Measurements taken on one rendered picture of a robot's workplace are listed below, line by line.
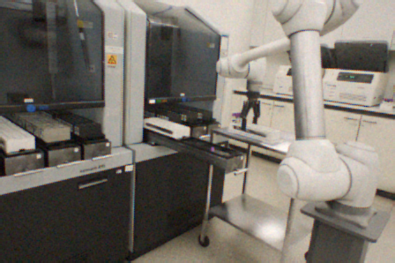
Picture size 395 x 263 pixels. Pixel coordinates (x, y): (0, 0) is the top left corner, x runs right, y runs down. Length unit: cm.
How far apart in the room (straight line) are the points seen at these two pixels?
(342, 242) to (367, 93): 238
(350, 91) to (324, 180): 252
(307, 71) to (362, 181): 42
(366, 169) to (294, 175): 27
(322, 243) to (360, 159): 36
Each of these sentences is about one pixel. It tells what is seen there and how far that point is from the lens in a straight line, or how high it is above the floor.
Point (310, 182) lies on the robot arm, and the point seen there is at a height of 88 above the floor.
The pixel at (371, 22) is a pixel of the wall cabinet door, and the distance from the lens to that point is 376.
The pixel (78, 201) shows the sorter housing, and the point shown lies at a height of 54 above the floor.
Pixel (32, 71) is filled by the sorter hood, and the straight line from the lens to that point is 134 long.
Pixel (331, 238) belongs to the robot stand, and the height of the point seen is 62.
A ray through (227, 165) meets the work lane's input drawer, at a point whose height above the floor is 78.
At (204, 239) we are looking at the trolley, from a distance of 203.
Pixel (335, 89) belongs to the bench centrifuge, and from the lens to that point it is 349.
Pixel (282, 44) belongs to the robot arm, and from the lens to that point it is 140.
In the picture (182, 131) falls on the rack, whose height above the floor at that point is 85.
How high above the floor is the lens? 121
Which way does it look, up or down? 14 degrees down
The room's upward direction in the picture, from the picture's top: 5 degrees clockwise
